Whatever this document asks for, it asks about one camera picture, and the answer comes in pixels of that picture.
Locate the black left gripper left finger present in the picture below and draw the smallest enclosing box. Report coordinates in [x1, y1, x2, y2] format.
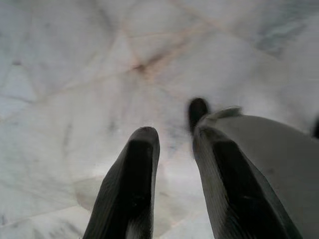
[83, 126, 160, 239]

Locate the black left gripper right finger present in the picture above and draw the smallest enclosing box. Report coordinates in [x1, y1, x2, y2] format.
[193, 124, 303, 239]

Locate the black robot foot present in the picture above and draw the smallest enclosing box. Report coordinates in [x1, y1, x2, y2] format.
[187, 98, 209, 131]

